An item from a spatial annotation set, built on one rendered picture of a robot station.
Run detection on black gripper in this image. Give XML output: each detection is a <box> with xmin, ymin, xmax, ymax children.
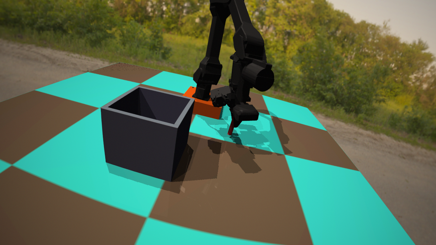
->
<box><xmin>227</xmin><ymin>78</ymin><xmax>259</xmax><ymax>128</ymax></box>

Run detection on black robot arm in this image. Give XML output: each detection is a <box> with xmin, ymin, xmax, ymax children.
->
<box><xmin>192</xmin><ymin>0</ymin><xmax>274</xmax><ymax>107</ymax></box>

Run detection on dark red peg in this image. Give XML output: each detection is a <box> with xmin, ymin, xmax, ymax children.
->
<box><xmin>228</xmin><ymin>118</ymin><xmax>234</xmax><ymax>135</ymax></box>

